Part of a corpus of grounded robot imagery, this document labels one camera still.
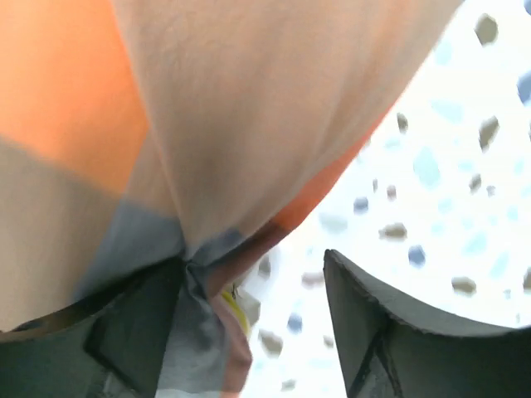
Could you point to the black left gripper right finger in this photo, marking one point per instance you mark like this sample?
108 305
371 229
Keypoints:
393 345

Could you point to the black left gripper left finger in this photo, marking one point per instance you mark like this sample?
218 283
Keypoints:
109 344

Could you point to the cream pillow yellow trim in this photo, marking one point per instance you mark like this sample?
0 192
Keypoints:
230 296

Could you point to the orange grey plaid pillowcase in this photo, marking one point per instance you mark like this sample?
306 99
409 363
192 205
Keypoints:
133 132

